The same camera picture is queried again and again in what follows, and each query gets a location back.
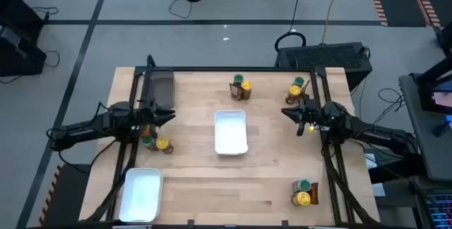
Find black aluminium table frame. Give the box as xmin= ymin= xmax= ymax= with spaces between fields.
xmin=86 ymin=65 xmax=379 ymax=227

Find black computer case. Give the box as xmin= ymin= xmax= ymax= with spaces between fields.
xmin=274 ymin=42 xmax=374 ymax=91

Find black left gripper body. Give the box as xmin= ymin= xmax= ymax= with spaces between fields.
xmin=136 ymin=105 xmax=160 ymax=130

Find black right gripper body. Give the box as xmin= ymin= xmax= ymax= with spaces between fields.
xmin=299 ymin=98 xmax=324 ymax=129

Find grey desk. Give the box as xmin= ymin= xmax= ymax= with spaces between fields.
xmin=398 ymin=73 xmax=452 ymax=182

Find yellow lid spice jar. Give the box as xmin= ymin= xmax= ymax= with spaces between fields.
xmin=240 ymin=81 xmax=254 ymax=100
xmin=285 ymin=84 xmax=302 ymax=105
xmin=290 ymin=191 xmax=312 ymax=208
xmin=155 ymin=136 xmax=174 ymax=155

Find white plastic bin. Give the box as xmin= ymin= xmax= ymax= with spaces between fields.
xmin=118 ymin=167 xmax=165 ymax=223
xmin=213 ymin=109 xmax=249 ymax=156

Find backlit keyboard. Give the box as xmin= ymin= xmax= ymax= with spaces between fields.
xmin=425 ymin=193 xmax=452 ymax=229

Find brown orange spice packet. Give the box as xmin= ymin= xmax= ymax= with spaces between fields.
xmin=309 ymin=182 xmax=320 ymax=206
xmin=141 ymin=124 xmax=158 ymax=139
xmin=299 ymin=79 xmax=311 ymax=101
xmin=229 ymin=82 xmax=243 ymax=102

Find black hanging cable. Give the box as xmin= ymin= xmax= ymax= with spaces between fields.
xmin=274 ymin=0 xmax=307 ymax=54

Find black cabinet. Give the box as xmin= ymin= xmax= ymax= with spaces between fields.
xmin=0 ymin=0 xmax=47 ymax=78

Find dark grey plastic bin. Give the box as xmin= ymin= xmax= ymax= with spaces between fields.
xmin=143 ymin=69 xmax=177 ymax=112

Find green carton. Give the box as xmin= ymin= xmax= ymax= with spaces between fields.
xmin=292 ymin=178 xmax=313 ymax=193

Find yellow hanging cable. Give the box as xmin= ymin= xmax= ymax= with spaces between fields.
xmin=321 ymin=0 xmax=345 ymax=43

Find black computer monitor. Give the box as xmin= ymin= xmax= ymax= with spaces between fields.
xmin=418 ymin=55 xmax=452 ymax=115

